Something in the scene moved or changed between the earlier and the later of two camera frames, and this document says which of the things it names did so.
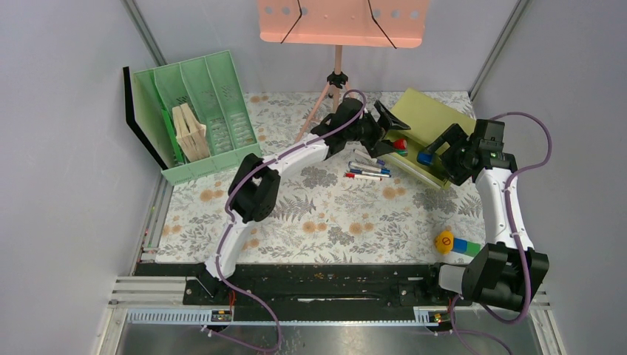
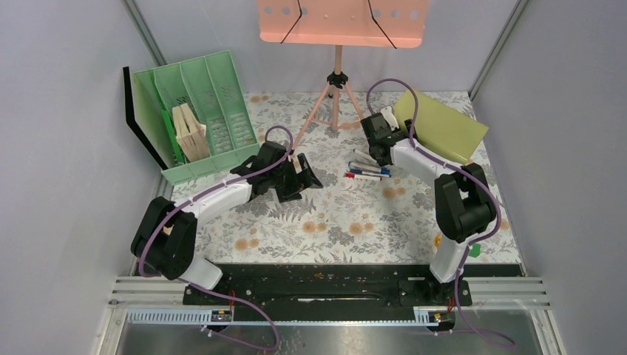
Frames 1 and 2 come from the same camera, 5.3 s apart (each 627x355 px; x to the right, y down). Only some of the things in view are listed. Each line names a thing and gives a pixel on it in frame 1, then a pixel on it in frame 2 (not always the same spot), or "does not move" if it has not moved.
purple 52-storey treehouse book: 183,135 does not move
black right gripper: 455,174 -> 408,123
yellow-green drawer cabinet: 426,119 does not move
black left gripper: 386,120 -> 292,192
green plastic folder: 168,122 does not move
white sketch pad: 130,116 does not move
